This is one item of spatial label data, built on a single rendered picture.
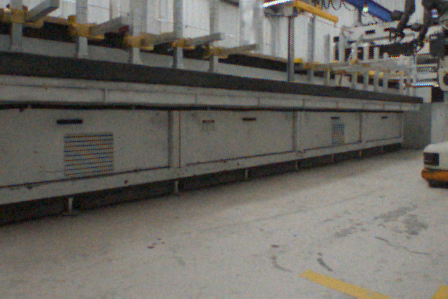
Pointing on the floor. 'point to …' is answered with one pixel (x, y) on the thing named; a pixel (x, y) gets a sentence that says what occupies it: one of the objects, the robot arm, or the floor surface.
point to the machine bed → (163, 136)
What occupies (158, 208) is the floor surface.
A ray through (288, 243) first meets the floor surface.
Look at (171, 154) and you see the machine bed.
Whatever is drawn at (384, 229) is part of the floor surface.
